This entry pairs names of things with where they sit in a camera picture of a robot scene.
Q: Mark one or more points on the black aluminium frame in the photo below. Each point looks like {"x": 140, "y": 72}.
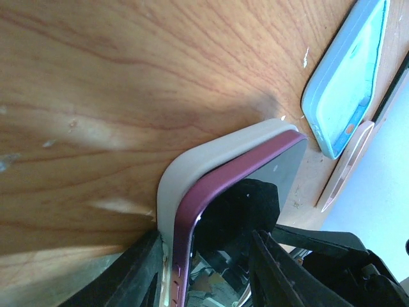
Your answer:
{"x": 398, "y": 82}

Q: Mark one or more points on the pink phone case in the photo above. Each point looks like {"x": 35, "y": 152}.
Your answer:
{"x": 345, "y": 165}

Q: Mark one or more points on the light blue phone case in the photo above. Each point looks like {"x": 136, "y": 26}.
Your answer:
{"x": 341, "y": 89}

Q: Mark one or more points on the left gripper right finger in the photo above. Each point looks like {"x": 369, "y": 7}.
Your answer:
{"x": 279, "y": 280}

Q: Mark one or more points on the white phone case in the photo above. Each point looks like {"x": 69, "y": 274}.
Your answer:
{"x": 204, "y": 153}

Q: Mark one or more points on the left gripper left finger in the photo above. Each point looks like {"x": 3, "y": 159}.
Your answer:
{"x": 134, "y": 279}

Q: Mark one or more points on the pink phone black screen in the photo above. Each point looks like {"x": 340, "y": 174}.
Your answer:
{"x": 214, "y": 222}

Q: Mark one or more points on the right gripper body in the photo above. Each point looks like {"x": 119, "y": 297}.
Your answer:
{"x": 340, "y": 271}

